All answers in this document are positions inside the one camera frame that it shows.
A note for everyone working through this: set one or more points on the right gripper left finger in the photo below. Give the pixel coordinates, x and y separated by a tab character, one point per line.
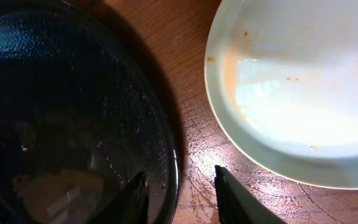
130	206

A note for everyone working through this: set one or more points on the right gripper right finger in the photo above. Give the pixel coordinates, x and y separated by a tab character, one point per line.
236	204

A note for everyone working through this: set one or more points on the light blue plate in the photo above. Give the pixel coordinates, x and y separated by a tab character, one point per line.
282	81

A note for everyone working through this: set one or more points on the black round serving tray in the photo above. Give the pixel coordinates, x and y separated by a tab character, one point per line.
78	119

